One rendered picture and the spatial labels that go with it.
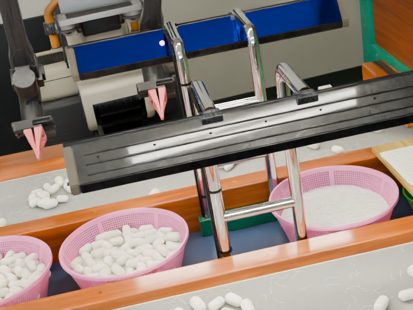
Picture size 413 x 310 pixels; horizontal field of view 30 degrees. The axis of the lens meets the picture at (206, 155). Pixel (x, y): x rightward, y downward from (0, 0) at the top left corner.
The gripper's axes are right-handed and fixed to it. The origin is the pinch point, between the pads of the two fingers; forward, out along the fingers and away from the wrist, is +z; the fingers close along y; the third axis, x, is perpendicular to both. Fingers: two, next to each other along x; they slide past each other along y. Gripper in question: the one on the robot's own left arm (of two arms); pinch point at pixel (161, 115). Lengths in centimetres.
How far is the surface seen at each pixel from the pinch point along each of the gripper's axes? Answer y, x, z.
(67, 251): -26, -25, 40
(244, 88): 51, 177, -101
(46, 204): -31.0, -10.4, 22.7
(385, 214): 37, -36, 50
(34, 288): -32, -33, 49
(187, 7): 27, 139, -132
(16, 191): -39.4, 0.3, 13.1
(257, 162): 20.0, -8.2, 21.6
